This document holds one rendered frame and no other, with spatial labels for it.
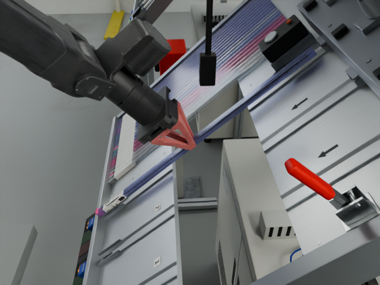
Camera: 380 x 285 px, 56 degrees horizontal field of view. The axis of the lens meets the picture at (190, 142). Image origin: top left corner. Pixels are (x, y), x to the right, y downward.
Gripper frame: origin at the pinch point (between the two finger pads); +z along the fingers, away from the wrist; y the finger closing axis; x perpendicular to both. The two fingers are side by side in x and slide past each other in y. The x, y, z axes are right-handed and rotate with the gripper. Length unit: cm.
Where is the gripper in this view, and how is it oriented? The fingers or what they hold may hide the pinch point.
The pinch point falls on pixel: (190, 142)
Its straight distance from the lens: 63.0
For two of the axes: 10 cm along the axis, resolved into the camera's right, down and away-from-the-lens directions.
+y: -0.5, -6.1, 7.9
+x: -7.3, 5.7, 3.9
